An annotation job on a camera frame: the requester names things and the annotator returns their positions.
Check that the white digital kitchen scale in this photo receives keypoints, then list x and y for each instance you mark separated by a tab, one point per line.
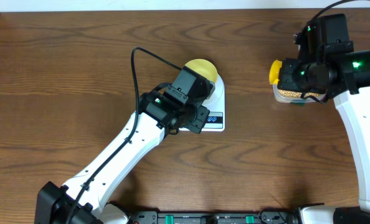
216	105

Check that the soybeans in container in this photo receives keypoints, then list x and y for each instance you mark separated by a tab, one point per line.
293	94

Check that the yellow plastic scoop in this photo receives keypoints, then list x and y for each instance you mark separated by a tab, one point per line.
275	72

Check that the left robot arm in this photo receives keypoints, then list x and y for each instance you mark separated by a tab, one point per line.
83	198

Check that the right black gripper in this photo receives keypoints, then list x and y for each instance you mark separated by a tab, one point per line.
286	81

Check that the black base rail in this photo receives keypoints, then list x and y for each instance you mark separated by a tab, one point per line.
265	216

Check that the green tape strip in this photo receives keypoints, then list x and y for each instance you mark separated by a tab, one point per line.
298	104

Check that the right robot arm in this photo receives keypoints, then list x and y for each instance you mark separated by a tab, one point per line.
327	67

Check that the clear plastic container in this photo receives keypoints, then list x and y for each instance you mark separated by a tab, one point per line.
282	99

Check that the yellow plastic bowl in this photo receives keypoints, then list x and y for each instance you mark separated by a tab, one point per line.
203	67

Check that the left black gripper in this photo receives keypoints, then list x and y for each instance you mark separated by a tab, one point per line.
195	124

